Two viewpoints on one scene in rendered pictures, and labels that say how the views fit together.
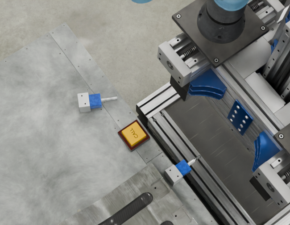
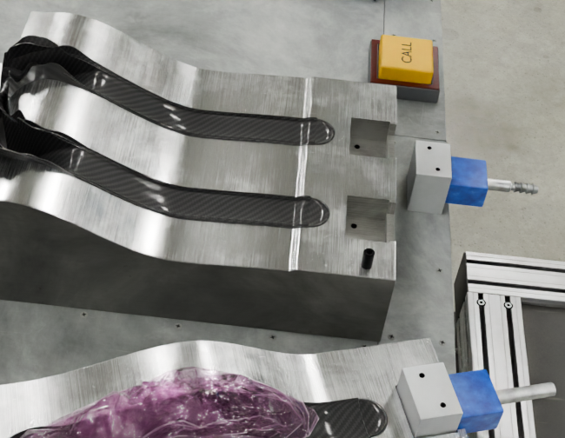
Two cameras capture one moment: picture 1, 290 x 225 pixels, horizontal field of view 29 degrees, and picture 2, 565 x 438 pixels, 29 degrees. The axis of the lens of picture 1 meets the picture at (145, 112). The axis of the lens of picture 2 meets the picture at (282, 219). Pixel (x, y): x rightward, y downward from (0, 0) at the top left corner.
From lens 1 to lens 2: 1.16 m
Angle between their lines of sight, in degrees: 30
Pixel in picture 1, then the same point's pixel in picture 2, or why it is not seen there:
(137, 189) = (309, 104)
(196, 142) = (546, 412)
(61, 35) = not seen: outside the picture
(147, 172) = (367, 93)
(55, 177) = (156, 29)
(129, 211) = (244, 131)
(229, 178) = not seen: outside the picture
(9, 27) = not seen: hidden behind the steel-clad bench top
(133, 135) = (401, 54)
